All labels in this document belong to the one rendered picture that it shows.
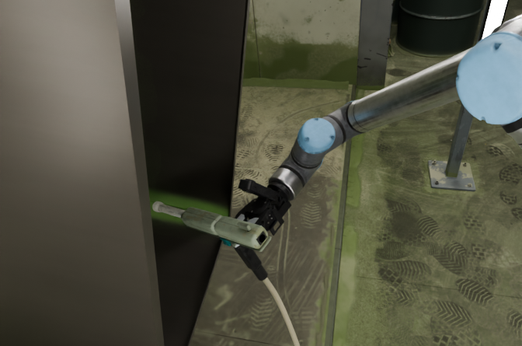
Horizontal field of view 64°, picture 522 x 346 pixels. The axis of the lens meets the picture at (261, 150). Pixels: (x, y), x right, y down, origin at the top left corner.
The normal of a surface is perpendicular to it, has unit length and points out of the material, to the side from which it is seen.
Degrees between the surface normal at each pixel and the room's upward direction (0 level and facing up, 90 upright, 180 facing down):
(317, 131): 25
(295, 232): 0
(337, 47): 90
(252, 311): 0
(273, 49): 90
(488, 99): 86
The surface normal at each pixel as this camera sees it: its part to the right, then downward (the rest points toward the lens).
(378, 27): -0.22, 0.63
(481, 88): -0.85, 0.33
